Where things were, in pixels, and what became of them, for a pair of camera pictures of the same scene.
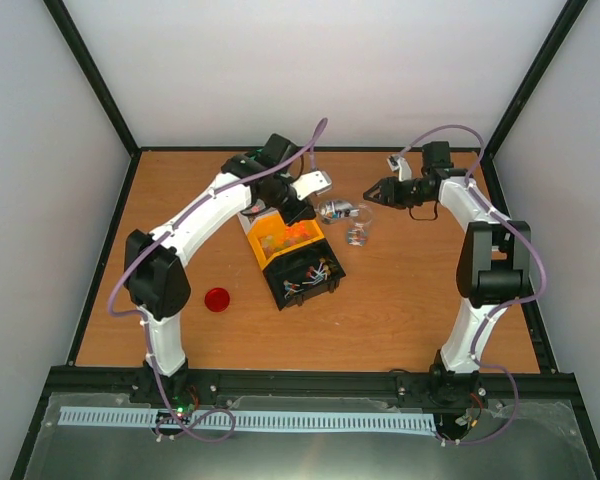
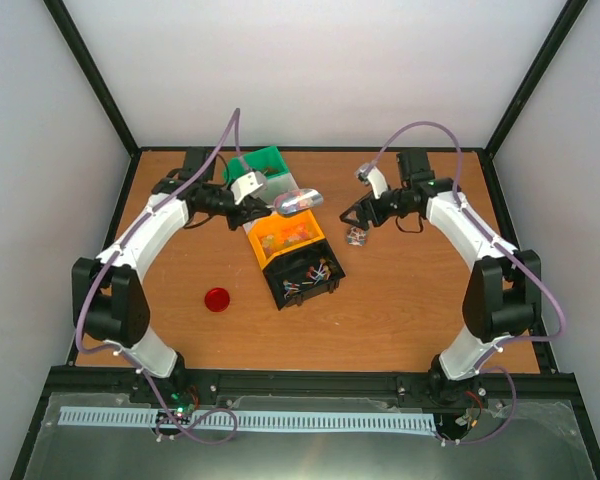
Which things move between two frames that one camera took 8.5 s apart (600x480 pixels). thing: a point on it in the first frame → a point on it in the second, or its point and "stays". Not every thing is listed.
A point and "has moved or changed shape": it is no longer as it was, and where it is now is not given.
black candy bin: (309, 272) stays
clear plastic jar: (358, 228) stays
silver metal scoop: (336, 209) has moved or changed shape
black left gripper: (306, 211) → (250, 205)
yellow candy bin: (273, 240) stays
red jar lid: (217, 299) stays
